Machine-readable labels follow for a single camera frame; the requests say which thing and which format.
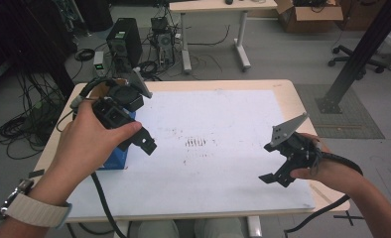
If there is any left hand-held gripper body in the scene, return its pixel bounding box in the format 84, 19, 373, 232
90, 66, 154, 131

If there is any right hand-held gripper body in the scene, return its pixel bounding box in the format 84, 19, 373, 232
270, 112, 321, 172

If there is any blue cardboard box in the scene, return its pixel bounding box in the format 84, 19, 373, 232
90, 78, 137, 172

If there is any person's right hand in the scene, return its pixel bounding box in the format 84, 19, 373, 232
289, 132, 365, 194

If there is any person's left hand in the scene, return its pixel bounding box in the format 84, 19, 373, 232
28, 98, 143, 207

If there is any small white device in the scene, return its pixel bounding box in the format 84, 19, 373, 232
93, 51, 105, 77

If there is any grey floor mat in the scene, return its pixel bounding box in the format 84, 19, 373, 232
294, 83, 386, 140

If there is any black computer tower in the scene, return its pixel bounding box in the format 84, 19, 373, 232
105, 17, 144, 72

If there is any open computer case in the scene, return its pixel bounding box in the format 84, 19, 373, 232
150, 16, 177, 67

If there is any person's right leg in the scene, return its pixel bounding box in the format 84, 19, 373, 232
196, 217, 246, 238

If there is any person's leg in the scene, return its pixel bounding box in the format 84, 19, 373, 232
138, 218, 182, 238
196, 217, 246, 238

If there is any person's left leg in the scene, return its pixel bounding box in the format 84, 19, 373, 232
138, 218, 182, 238

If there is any black office chair base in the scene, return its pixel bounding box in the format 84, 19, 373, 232
326, 44, 386, 75

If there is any dark curtain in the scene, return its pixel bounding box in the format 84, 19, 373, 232
0, 0, 78, 97

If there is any black metal stand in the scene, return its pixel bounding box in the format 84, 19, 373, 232
316, 0, 391, 115

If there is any beige band wristwatch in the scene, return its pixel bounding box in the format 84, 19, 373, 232
0, 178, 73, 229

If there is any white desk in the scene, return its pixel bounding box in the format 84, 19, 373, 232
168, 0, 279, 73

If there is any open brown cardboard box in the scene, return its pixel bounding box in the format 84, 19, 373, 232
276, 0, 344, 34

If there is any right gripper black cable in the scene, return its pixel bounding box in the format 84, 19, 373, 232
282, 140, 364, 238

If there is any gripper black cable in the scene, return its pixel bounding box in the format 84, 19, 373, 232
69, 76, 127, 238
282, 140, 364, 238

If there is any coiled black cable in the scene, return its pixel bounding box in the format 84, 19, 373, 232
73, 48, 96, 62

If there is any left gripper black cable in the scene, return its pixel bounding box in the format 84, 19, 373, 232
69, 76, 127, 238

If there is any black floor cable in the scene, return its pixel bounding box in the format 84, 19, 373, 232
187, 24, 231, 47

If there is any bundle of black floor cables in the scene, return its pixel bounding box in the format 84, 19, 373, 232
0, 72, 75, 161

